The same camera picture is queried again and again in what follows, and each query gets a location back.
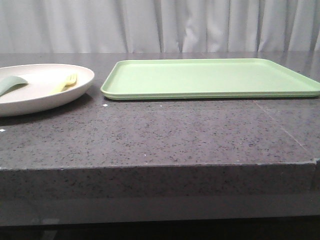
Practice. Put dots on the yellow plastic fork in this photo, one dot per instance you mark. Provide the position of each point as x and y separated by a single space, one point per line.
69 81

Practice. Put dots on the white round plate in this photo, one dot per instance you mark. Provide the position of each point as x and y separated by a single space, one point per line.
36 96

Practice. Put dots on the light green serving tray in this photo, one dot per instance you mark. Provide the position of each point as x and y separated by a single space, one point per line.
159 79

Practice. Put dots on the light green spoon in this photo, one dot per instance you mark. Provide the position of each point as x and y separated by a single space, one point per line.
9 82

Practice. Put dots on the white pleated curtain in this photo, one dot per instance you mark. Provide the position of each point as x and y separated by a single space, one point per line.
158 26

